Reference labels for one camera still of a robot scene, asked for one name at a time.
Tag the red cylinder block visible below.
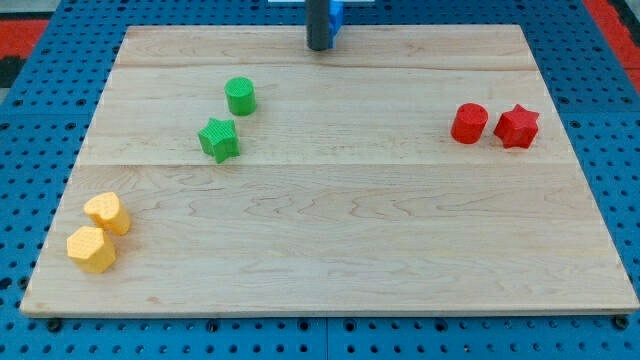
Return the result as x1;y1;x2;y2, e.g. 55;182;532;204
450;103;489;144

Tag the light wooden board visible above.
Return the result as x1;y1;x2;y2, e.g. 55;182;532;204
21;25;639;318

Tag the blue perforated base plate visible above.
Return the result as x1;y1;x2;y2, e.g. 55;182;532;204
1;0;639;359

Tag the yellow hexagon block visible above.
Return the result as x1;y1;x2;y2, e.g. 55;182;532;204
66;226;117;274

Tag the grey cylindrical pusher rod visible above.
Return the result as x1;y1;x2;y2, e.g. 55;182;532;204
305;0;331;51

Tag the red star block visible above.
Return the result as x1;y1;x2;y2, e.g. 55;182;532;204
494;104;540;149

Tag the green star block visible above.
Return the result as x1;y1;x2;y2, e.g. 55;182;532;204
198;118;240;164

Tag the green cylinder block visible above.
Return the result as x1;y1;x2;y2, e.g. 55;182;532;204
224;77;257;116

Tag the yellow heart block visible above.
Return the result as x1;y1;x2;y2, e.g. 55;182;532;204
83;192;131;235

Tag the blue rod mount block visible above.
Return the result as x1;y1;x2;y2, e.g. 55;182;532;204
328;0;344;49

